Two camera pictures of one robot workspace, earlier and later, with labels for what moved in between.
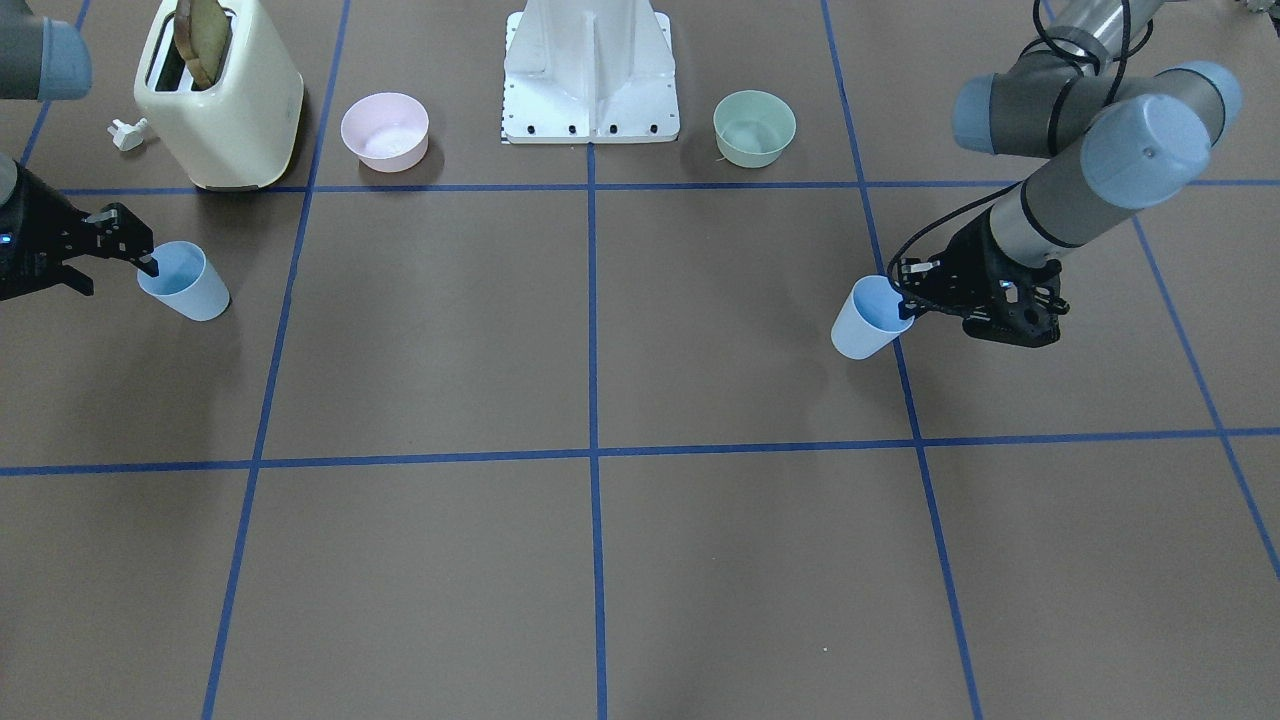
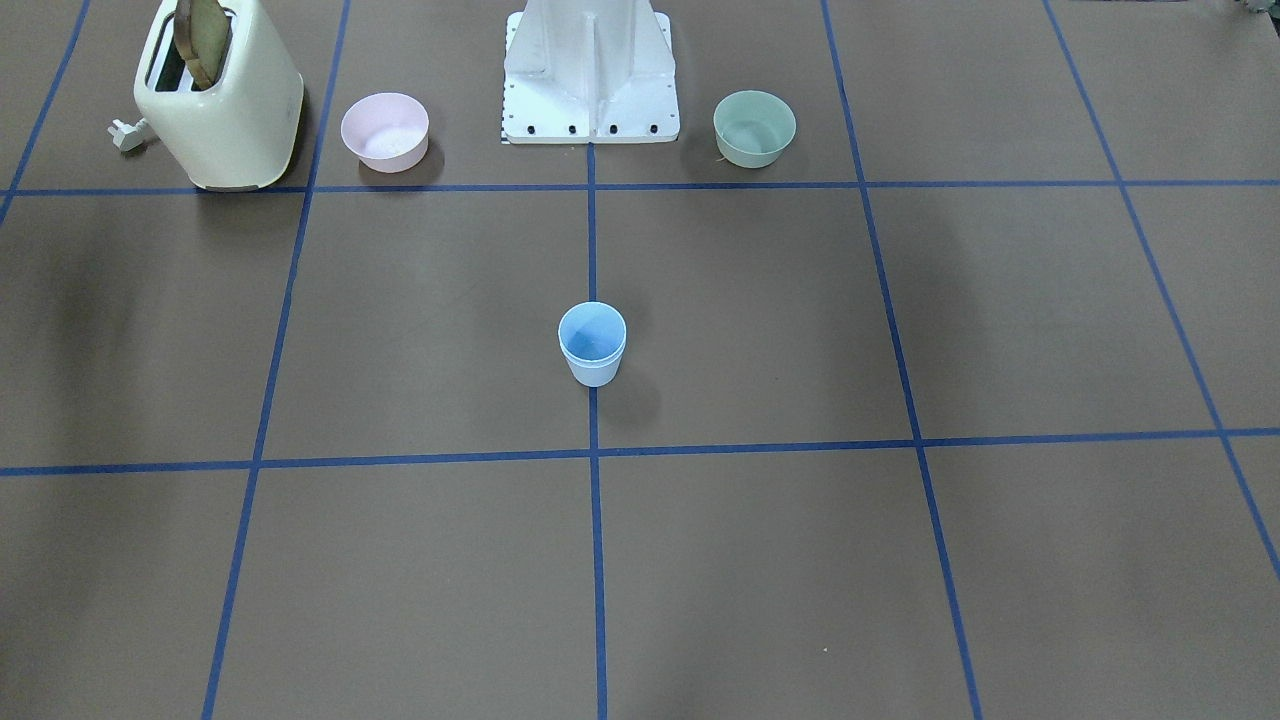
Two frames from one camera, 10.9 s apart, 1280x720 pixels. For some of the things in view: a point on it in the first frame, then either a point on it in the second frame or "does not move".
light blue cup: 186,281 → 592,338
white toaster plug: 127,136 does not move
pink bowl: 387,131 does not move
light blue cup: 870,320 → 592,339
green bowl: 752,128 does not move
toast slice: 201,32 does not move
